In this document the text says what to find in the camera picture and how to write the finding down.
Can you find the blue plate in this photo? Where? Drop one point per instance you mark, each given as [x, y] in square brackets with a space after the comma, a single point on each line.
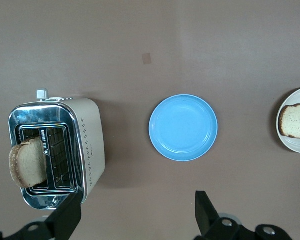
[183, 127]

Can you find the beige plate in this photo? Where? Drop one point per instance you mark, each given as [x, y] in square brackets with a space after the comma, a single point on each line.
[295, 147]

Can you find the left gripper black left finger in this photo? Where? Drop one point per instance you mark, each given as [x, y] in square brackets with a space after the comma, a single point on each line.
[62, 220]

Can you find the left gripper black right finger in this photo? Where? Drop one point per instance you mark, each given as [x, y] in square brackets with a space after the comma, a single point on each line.
[207, 217]

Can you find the brown square tape patch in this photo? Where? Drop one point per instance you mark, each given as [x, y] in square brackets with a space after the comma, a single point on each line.
[147, 58]

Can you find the toasted bread slice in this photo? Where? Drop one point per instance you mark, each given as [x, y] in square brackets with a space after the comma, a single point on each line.
[297, 122]
[27, 162]

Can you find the cream and chrome toaster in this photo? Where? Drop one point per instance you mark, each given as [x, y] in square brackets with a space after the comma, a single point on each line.
[92, 140]

